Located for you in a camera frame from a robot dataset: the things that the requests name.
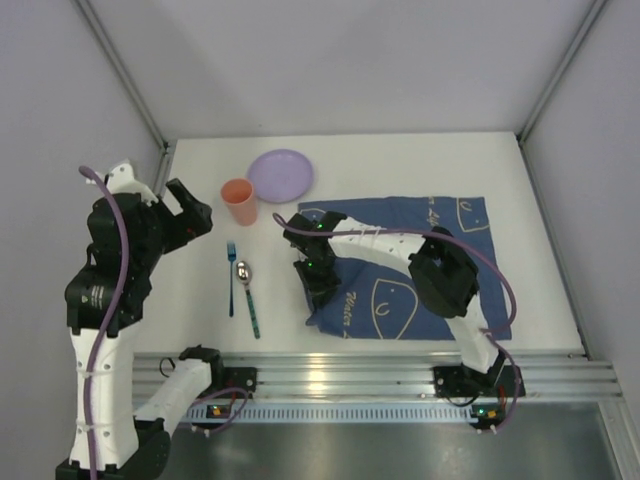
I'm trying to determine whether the orange plastic cup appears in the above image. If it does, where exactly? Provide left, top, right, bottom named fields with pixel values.
left=220, top=178, right=257, bottom=226

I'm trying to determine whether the blue fish-pattern cloth placemat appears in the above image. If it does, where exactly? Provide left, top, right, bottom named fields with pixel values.
left=298, top=196, right=496, bottom=341

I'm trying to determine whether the purple plastic plate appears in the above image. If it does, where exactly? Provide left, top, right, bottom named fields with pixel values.
left=246, top=149, right=314, bottom=204

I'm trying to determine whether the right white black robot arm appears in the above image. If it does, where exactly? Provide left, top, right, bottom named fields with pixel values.
left=274, top=211, right=523, bottom=400

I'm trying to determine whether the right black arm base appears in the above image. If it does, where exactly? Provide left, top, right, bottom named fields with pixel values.
left=432, top=365, right=521, bottom=399

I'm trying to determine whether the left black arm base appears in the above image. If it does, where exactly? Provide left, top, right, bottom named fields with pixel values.
left=212, top=367, right=258, bottom=399

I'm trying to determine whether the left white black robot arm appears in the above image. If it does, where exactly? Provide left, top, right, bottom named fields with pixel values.
left=56, top=179, right=224, bottom=479

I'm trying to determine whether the blue metal fork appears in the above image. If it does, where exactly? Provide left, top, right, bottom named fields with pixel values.
left=226, top=240, right=237, bottom=318

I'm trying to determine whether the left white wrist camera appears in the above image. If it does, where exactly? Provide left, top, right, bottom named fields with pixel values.
left=79, top=159, right=158, bottom=205

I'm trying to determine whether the spoon with teal handle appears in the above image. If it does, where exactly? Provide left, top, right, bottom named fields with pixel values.
left=236, top=261, right=261, bottom=339

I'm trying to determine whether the aluminium mounting rail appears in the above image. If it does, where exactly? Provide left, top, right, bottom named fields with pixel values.
left=132, top=351, right=624, bottom=401

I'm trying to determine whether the white slotted cable duct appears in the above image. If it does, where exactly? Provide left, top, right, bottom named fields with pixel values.
left=182, top=402, right=499, bottom=425

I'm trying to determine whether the left aluminium frame post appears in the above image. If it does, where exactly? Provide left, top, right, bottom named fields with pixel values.
left=69, top=0, right=169, bottom=151

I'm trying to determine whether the aluminium frame post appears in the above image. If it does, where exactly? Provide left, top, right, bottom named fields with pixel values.
left=69, top=0, right=169, bottom=151
left=516, top=0, right=611, bottom=140

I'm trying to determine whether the right aluminium frame post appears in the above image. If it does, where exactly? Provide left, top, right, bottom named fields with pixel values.
left=516, top=0, right=611, bottom=140

